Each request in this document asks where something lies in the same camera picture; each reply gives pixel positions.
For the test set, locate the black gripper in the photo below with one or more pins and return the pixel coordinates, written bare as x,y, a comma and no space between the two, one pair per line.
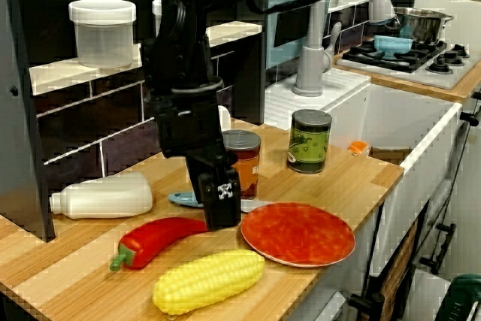
188,129

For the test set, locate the yellow toy corn cob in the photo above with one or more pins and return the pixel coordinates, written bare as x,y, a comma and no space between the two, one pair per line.
210,283

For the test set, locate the brown beans can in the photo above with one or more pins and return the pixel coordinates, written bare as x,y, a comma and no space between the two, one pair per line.
248,163

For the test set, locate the red toy pepper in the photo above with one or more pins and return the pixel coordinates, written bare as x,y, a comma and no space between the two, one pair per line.
158,242

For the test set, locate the white lidded jar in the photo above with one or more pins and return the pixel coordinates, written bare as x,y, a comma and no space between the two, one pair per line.
224,118

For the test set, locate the white toy milk bottle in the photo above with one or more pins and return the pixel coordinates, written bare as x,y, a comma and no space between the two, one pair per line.
109,198

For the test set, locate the red round plate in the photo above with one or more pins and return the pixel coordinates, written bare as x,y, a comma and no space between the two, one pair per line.
300,236

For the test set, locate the green peas can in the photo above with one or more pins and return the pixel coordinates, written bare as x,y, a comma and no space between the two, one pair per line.
308,144

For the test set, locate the orange toy bowl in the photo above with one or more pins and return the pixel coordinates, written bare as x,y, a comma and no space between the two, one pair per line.
359,148

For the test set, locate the grey toy faucet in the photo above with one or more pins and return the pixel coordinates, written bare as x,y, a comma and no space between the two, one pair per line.
312,65

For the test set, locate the clear jar with white lid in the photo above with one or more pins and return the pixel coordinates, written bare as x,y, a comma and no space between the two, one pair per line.
157,16
103,35

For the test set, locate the white toy kitchen unit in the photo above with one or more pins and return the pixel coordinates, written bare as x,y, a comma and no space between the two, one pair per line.
394,118

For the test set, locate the blue toy bowl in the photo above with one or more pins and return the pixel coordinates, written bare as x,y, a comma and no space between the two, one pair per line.
392,46

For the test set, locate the black toy stove top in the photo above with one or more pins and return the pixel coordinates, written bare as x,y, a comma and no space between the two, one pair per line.
413,65

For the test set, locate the steel cooking pot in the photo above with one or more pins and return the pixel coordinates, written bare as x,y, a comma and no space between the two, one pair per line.
421,26

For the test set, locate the green clamp tool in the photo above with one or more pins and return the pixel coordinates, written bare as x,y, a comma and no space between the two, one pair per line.
464,298

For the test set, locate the black shelf frame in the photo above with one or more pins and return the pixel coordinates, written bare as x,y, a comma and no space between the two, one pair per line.
22,110

